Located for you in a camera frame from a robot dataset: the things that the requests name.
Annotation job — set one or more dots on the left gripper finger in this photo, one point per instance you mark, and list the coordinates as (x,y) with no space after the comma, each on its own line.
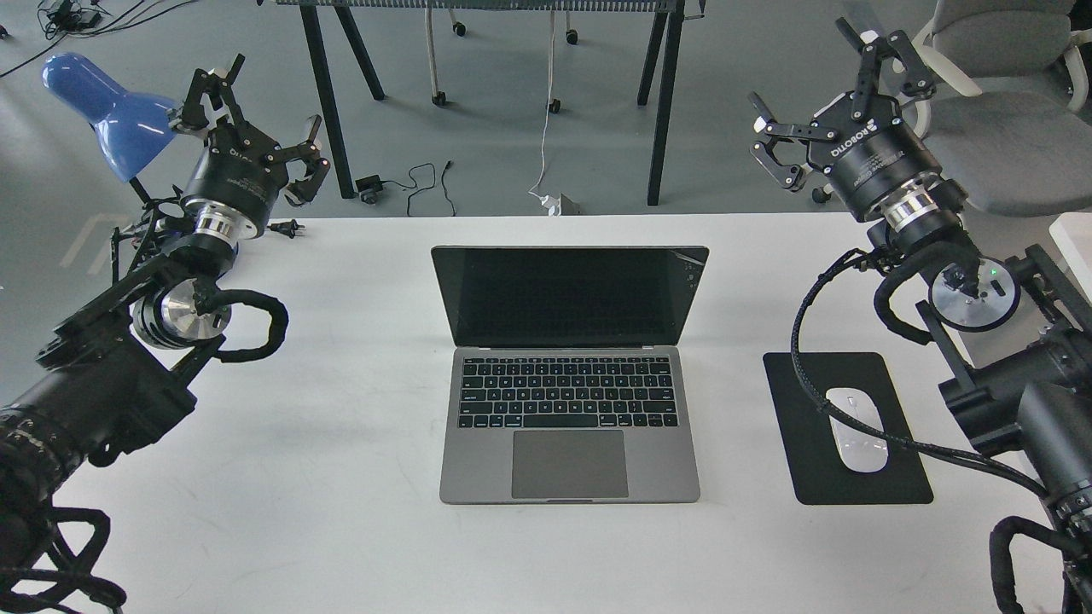
(210,102)
(302,190)

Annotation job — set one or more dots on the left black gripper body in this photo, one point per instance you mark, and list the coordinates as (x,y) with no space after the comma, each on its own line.
(231,177)

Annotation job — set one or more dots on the grey office chair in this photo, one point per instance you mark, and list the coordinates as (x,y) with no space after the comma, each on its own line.
(1004,123)

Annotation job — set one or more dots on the white side table edge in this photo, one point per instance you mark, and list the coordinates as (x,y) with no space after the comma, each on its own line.
(1071,233)

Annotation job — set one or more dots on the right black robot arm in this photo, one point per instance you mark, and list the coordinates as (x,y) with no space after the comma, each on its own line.
(1014,333)

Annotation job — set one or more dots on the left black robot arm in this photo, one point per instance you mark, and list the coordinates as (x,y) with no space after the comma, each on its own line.
(118,370)

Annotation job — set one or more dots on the black cable bundle floor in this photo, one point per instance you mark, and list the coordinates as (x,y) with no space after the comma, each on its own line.
(61,20)

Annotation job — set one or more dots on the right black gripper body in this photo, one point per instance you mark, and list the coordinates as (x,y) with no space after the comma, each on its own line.
(882,171)

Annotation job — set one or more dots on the black plug on table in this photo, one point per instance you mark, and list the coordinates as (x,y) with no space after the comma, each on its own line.
(289,228)

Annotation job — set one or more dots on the blue desk lamp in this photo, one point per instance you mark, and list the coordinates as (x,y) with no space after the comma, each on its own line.
(131,128)

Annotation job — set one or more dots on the white computer mouse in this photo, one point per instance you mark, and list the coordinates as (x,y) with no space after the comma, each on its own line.
(858,451)

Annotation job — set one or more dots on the grey laptop computer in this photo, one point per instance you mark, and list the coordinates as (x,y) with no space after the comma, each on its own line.
(566,381)

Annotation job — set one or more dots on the black mouse pad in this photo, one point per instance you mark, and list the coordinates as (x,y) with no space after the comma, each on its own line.
(818,474)

